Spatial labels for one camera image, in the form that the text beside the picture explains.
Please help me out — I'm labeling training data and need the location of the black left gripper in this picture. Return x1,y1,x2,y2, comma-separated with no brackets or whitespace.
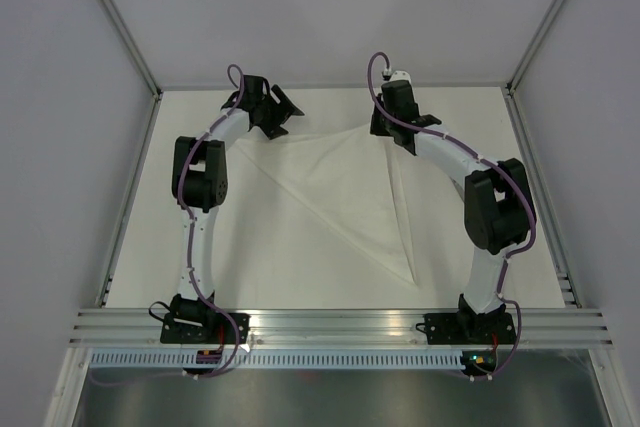
256,86,303,141

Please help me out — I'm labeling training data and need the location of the white cloth napkin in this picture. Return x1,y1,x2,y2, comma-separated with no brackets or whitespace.
232,126,417,286

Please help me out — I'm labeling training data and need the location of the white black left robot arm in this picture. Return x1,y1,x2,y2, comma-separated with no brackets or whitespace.
160,74,304,348

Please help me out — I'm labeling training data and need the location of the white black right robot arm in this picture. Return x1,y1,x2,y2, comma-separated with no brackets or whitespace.
370,71,536,345

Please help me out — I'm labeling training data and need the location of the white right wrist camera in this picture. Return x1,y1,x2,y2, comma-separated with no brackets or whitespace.
382,67,411,82

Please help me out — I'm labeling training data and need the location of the aluminium back frame rail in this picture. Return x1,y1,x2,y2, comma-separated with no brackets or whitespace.
160,80,508,92

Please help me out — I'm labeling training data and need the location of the aluminium frame rail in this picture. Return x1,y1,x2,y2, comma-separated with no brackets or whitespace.
160,80,508,92
67,308,613,350

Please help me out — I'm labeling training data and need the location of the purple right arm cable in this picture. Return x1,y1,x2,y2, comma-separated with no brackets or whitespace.
368,52,539,382

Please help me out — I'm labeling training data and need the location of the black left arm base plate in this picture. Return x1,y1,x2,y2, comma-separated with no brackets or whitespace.
160,313,250,345

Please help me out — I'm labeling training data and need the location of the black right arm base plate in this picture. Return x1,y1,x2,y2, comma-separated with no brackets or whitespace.
416,312,516,346

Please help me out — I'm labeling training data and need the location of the aluminium right frame post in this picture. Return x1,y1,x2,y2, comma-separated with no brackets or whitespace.
505,0,569,96

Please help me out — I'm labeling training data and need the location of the aluminium frame post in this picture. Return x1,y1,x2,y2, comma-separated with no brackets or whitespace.
97,0,162,99
505,0,569,96

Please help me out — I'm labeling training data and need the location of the aluminium left frame post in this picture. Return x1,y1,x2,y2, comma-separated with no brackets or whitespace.
97,0,162,99

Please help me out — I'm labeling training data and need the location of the aluminium front frame rail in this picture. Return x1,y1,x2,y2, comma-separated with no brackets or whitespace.
67,308,613,350

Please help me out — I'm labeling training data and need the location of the white slotted cable duct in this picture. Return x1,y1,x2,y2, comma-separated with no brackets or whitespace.
90,348,464,371

